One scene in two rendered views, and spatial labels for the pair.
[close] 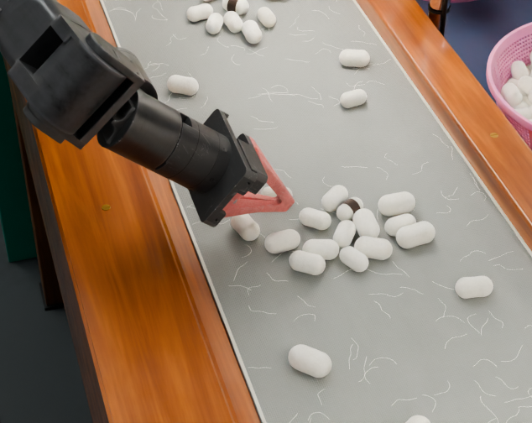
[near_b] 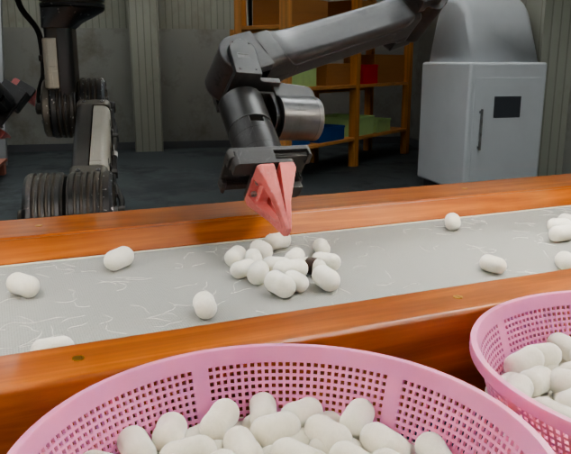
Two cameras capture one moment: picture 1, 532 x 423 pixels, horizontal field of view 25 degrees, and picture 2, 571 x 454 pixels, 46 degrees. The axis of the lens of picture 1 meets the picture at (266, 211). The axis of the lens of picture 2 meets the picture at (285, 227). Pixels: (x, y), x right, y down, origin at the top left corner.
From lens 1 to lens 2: 122 cm
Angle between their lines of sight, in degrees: 76
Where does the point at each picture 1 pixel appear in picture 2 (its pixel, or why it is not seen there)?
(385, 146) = (431, 284)
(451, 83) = (548, 281)
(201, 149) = (241, 135)
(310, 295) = (204, 266)
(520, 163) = (410, 307)
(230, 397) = (80, 233)
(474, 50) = not seen: outside the picture
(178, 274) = (204, 219)
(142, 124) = (226, 100)
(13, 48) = not seen: hidden behind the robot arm
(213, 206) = (223, 175)
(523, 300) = not seen: hidden behind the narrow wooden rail
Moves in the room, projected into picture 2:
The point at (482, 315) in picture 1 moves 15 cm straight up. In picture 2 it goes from (173, 319) to (166, 143)
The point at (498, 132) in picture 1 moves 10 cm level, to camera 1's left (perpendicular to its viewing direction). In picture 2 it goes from (466, 299) to (428, 263)
